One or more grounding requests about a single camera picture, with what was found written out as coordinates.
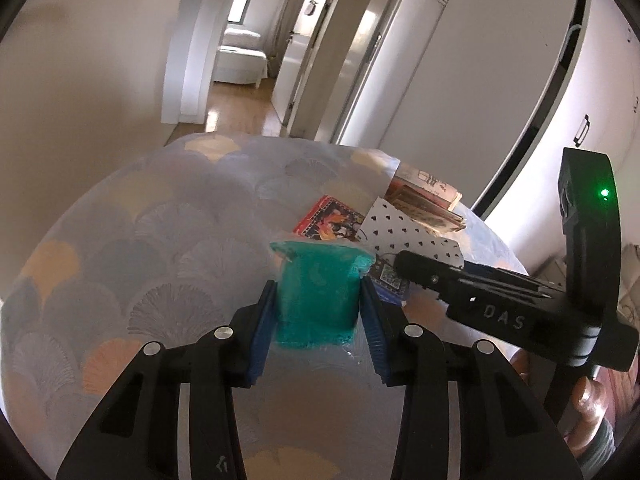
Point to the dark packet with square code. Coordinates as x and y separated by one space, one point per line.
387 276

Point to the person's right hand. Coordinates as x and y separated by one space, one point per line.
587 405

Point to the white sofa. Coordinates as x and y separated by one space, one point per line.
240 57

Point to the dark wall hanging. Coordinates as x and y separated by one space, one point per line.
313 6

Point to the red printed packet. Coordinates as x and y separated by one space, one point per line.
327 220

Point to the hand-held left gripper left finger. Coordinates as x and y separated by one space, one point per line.
262 330

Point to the person's right forearm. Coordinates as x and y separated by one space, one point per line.
602 450

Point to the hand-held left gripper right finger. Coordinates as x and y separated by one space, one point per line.
375 330

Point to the brown printed box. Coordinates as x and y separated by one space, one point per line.
425 195

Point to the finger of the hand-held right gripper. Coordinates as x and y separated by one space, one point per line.
430 275
520 277

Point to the white wardrobe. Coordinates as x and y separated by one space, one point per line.
560 85

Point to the green plastic bag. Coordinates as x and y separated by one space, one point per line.
320 290

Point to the white room door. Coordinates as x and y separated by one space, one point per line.
312 75

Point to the white sliding door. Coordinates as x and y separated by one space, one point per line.
425 85

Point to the white black-dotted packet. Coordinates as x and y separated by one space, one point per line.
400 230

